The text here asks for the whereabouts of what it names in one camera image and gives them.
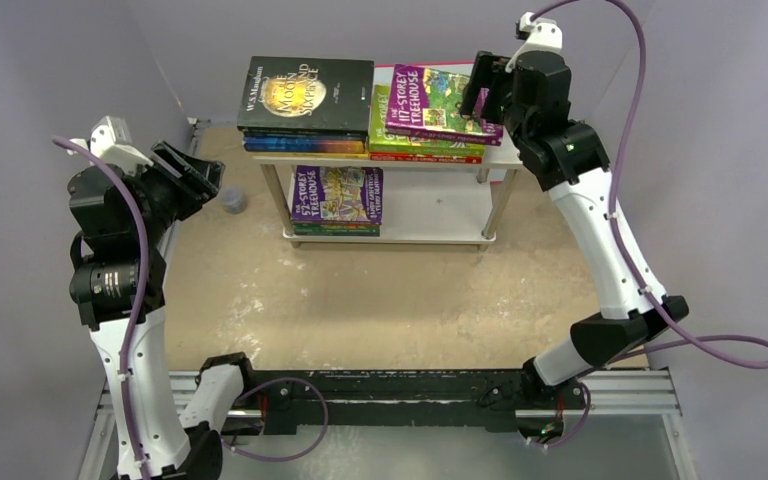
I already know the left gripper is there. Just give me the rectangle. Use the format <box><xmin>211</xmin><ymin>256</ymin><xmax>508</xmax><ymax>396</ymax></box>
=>
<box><xmin>124</xmin><ymin>140</ymin><xmax>222</xmax><ymax>243</ymax></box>

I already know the Jane Eyre book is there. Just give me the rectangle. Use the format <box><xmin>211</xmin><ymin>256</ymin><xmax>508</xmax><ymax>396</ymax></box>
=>
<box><xmin>242</xmin><ymin>137</ymin><xmax>366</xmax><ymax>155</ymax></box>

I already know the yellow book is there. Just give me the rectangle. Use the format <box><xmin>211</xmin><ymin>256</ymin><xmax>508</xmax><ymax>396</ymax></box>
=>
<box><xmin>249</xmin><ymin>152</ymin><xmax>370</xmax><ymax>160</ymax></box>

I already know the black Moon Sixpence book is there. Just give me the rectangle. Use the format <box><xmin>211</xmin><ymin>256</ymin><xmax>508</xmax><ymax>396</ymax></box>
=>
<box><xmin>237</xmin><ymin>56</ymin><xmax>375</xmax><ymax>137</ymax></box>

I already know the orange Treehouse book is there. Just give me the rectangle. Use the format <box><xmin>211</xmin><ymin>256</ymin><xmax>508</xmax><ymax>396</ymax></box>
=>
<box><xmin>293</xmin><ymin>222</ymin><xmax>381</xmax><ymax>230</ymax></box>

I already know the dark green Treehouse book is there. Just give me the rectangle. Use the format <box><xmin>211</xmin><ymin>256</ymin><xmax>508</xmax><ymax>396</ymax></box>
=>
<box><xmin>293</xmin><ymin>229</ymin><xmax>380</xmax><ymax>237</ymax></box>

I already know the purple Treehouse book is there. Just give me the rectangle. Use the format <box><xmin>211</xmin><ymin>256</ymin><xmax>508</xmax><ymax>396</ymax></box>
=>
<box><xmin>290</xmin><ymin>166</ymin><xmax>384</xmax><ymax>225</ymax></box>

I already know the Nineteen Eighty-Four blue book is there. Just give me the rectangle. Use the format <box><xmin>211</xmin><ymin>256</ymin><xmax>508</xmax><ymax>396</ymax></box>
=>
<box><xmin>242</xmin><ymin>129</ymin><xmax>367</xmax><ymax>143</ymax></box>

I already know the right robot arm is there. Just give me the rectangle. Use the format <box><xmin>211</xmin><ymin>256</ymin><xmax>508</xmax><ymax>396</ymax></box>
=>
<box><xmin>459</xmin><ymin>51</ymin><xmax>689</xmax><ymax>407</ymax></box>

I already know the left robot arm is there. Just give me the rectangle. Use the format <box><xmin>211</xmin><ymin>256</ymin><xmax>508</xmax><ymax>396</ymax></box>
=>
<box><xmin>54</xmin><ymin>137</ymin><xmax>258</xmax><ymax>479</ymax></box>

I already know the small clear plastic cup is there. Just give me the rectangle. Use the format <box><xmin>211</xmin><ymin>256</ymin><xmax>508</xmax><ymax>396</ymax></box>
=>
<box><xmin>217</xmin><ymin>185</ymin><xmax>247</xmax><ymax>215</ymax></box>

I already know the white two-tier metal shelf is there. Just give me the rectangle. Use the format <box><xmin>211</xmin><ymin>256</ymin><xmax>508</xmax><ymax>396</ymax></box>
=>
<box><xmin>248</xmin><ymin>84</ymin><xmax>534</xmax><ymax>248</ymax></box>

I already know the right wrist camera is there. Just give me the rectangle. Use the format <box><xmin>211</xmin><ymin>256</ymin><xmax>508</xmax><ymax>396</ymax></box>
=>
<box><xmin>505</xmin><ymin>12</ymin><xmax>563</xmax><ymax>73</ymax></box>

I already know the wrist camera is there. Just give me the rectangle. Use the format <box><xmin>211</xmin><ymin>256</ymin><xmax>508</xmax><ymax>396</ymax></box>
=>
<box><xmin>71</xmin><ymin>116</ymin><xmax>154</xmax><ymax>176</ymax></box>
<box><xmin>505</xmin><ymin>12</ymin><xmax>563</xmax><ymax>73</ymax></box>

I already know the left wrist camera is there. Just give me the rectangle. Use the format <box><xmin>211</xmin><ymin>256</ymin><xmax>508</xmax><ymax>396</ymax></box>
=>
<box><xmin>71</xmin><ymin>116</ymin><xmax>154</xmax><ymax>176</ymax></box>

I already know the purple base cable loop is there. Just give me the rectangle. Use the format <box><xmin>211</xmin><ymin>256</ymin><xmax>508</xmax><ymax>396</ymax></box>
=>
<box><xmin>221</xmin><ymin>377</ymin><xmax>330</xmax><ymax>464</ymax></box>

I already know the black aluminium base frame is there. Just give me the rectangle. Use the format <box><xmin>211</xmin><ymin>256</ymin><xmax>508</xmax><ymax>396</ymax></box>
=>
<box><xmin>99</xmin><ymin>368</ymin><xmax>680</xmax><ymax>439</ymax></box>

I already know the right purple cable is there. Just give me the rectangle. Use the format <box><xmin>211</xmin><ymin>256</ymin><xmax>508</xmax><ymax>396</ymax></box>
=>
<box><xmin>529</xmin><ymin>0</ymin><xmax>768</xmax><ymax>452</ymax></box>

